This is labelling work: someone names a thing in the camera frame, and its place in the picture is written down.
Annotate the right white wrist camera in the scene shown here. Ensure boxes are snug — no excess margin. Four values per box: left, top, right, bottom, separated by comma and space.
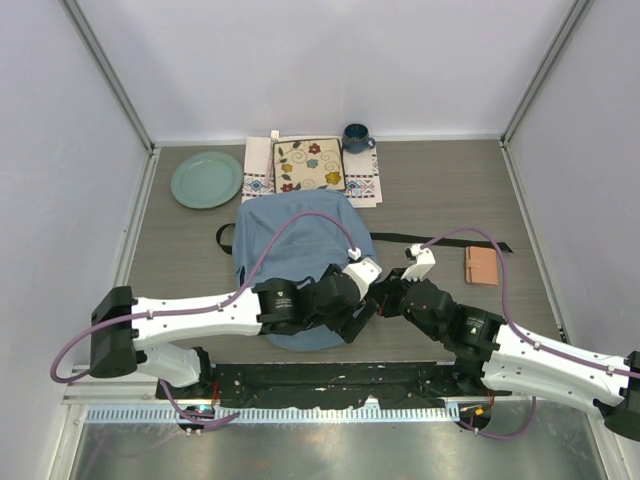
401, 244, 436, 282

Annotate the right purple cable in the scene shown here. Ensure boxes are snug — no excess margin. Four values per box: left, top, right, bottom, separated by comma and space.
424, 227, 640, 379

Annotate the green round plate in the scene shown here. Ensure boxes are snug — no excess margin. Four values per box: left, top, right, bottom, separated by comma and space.
170, 151, 243, 210

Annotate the white fork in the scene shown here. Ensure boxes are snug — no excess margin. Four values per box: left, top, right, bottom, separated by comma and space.
265, 130, 280, 190

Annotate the purple cable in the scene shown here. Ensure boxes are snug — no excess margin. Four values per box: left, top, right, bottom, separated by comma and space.
49, 210, 361, 385
424, 227, 640, 379

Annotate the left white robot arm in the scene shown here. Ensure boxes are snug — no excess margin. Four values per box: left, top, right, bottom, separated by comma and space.
89, 262, 380, 399

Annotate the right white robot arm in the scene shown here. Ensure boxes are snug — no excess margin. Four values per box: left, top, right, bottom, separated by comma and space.
369, 269, 639, 441

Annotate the dark blue mug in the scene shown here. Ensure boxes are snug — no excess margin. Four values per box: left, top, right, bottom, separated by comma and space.
342, 123, 376, 154

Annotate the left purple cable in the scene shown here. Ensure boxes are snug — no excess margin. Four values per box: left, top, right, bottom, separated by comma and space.
49, 210, 361, 385

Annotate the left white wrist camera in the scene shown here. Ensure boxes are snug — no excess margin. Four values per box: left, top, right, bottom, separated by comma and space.
342, 247, 382, 299

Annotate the white patterned placemat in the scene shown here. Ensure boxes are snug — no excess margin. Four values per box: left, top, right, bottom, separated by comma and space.
242, 136, 383, 208

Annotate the slotted cable duct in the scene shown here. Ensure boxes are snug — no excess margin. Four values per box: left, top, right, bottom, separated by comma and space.
85, 401, 460, 425

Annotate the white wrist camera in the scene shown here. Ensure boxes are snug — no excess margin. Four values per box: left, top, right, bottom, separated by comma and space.
342, 247, 382, 299
401, 244, 436, 282

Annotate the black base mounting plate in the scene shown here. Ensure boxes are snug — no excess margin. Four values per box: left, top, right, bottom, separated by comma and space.
154, 360, 476, 409

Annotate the blue student backpack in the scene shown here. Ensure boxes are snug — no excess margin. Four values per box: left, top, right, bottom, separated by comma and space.
215, 190, 515, 352

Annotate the square floral plate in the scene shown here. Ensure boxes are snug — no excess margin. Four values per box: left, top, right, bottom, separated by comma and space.
274, 137, 346, 193

